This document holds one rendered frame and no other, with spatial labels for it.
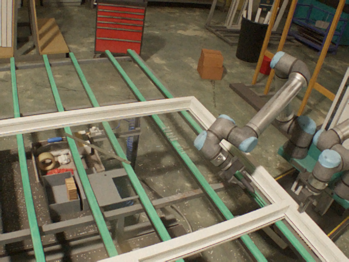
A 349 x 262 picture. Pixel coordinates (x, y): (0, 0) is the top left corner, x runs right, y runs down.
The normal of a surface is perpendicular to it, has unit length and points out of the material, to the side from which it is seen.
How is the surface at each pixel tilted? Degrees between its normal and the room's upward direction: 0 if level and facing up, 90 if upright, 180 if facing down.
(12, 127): 90
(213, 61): 90
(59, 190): 0
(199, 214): 0
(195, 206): 0
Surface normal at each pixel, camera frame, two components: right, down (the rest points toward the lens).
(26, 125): 0.45, 0.57
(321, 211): -0.81, 0.23
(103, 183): 0.16, -0.81
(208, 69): 0.17, 0.59
